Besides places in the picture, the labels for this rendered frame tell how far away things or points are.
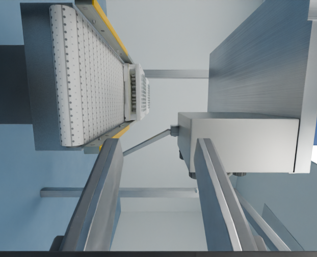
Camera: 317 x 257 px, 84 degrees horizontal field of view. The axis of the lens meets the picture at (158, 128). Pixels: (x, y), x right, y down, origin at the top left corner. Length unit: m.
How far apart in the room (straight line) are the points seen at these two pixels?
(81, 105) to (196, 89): 3.56
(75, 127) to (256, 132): 0.34
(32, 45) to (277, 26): 0.51
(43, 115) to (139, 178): 4.12
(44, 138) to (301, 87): 0.51
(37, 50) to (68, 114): 0.14
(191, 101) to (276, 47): 3.43
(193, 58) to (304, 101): 3.50
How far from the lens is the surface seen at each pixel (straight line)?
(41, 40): 0.44
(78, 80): 0.38
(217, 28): 4.03
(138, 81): 0.78
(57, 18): 0.40
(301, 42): 0.44
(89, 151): 0.37
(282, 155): 0.40
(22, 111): 0.58
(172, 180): 4.49
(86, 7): 0.41
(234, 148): 0.36
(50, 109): 0.42
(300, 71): 0.42
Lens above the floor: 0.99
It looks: level
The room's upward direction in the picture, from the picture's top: 90 degrees clockwise
